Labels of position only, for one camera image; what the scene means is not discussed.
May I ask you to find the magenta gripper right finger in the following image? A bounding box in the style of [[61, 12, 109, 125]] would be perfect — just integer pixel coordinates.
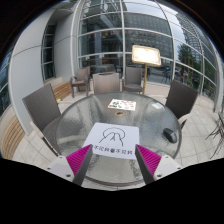
[[134, 143, 183, 185]]

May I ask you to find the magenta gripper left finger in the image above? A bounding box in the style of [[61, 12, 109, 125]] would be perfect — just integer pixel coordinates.
[[46, 144, 94, 187]]

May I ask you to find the black computer mouse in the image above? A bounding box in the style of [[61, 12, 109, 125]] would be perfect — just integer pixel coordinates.
[[163, 128, 177, 143]]

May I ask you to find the white printed mouse pad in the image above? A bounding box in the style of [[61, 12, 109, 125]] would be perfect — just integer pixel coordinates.
[[84, 122, 139, 160]]

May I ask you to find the round glass patio table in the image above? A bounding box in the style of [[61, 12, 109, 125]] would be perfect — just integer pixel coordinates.
[[56, 92, 182, 187]]

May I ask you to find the colourful menu card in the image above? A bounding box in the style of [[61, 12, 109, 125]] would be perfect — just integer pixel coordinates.
[[108, 99, 136, 111]]

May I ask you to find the left grey wicker chair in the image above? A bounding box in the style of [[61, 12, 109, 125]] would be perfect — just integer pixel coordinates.
[[22, 84, 61, 156]]

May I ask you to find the grey wicker chair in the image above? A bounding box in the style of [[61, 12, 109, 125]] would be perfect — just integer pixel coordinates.
[[22, 84, 61, 156], [165, 80, 198, 128]]

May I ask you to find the right grey wicker chair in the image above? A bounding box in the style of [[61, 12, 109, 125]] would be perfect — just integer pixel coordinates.
[[165, 80, 198, 128]]

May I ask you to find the far right wicker chair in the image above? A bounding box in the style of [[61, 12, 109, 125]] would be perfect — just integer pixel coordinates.
[[123, 67, 143, 92]]

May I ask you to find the far middle wicker chair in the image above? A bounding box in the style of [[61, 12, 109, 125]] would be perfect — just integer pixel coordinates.
[[93, 73, 120, 94]]

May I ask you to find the far left wicker armchair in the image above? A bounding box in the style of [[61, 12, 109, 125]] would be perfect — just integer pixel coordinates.
[[70, 66, 90, 97]]

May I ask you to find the gold menu stand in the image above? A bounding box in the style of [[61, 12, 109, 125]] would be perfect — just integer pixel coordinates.
[[131, 44, 162, 96]]

